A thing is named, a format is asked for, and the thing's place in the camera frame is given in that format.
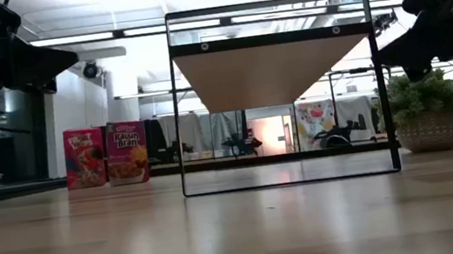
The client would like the round black ceiling camera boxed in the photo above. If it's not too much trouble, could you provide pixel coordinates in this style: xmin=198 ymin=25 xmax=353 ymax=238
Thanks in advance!
xmin=80 ymin=58 xmax=102 ymax=81

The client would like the green plant in woven pot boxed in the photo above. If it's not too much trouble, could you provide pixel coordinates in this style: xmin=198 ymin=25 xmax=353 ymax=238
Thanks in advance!
xmin=370 ymin=65 xmax=453 ymax=159

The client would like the magenta Raisin Bran cereal box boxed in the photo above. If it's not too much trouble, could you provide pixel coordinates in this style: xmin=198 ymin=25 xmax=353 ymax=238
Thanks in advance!
xmin=102 ymin=117 xmax=153 ymax=188

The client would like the black room divider panel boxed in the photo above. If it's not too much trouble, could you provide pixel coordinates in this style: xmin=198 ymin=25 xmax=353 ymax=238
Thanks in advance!
xmin=143 ymin=117 xmax=169 ymax=165

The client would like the red Froot Loops cereal box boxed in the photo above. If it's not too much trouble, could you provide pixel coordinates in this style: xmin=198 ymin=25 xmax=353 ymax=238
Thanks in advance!
xmin=60 ymin=125 xmax=110 ymax=191

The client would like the black aluminium rig frame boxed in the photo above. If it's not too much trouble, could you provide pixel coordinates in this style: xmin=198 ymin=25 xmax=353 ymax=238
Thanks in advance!
xmin=0 ymin=125 xmax=453 ymax=210

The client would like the long ceiling light strip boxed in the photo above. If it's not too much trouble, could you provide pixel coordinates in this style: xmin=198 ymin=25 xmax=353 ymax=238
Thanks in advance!
xmin=29 ymin=30 xmax=115 ymax=50

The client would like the wooden shelf with black frame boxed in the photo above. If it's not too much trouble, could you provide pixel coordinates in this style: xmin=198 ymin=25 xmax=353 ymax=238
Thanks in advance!
xmin=158 ymin=0 xmax=403 ymax=201

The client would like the grey hanging cloth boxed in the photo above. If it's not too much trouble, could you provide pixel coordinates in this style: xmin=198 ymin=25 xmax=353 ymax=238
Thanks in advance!
xmin=198 ymin=109 xmax=251 ymax=149

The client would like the white hanging cloth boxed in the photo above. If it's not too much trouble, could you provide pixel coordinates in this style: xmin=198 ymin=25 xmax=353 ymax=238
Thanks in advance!
xmin=158 ymin=110 xmax=213 ymax=158

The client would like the black track spotlight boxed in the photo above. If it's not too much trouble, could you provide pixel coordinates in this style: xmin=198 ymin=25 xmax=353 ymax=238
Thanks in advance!
xmin=371 ymin=7 xmax=400 ymax=37

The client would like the floral hanging cloth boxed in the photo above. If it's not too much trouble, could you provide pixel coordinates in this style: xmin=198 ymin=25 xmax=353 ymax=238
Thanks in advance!
xmin=293 ymin=98 xmax=340 ymax=152

